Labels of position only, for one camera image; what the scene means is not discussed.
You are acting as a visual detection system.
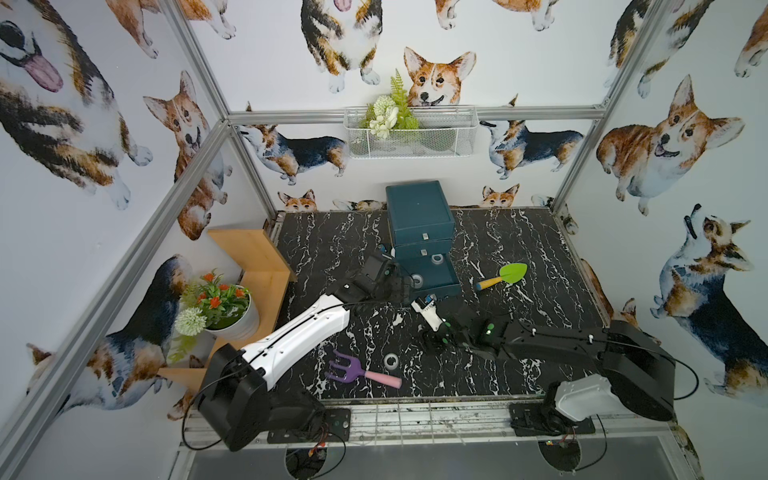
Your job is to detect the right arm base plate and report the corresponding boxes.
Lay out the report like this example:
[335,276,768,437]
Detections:
[508,402,596,437]

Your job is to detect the green toy trowel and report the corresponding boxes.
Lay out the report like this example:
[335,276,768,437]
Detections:
[475,263,528,291]

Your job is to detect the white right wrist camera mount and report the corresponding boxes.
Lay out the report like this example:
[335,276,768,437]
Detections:
[411,294,444,332]

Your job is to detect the wooden corner shelf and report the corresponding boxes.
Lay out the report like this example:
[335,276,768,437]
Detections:
[157,227,298,391]

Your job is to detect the green fern white flowers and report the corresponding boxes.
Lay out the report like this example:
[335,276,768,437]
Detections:
[360,70,420,140]

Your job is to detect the teal drawer cabinet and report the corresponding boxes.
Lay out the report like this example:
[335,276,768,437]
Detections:
[386,181,455,260]

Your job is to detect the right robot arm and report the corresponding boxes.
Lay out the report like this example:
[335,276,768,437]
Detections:
[420,316,676,434]

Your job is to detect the potted red flower plant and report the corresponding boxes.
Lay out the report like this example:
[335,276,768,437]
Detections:
[168,270,260,364]

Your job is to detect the teal bottom drawer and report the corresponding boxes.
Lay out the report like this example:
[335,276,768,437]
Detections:
[395,253,462,301]

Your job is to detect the purple pink toy rake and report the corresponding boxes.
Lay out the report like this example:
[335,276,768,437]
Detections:
[325,350,402,389]

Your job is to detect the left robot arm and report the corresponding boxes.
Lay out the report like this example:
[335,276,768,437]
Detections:
[192,251,408,452]

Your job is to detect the white wire wall basket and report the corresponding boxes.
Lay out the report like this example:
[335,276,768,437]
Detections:
[343,106,479,159]

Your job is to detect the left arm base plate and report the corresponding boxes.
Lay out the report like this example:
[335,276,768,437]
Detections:
[267,408,352,444]

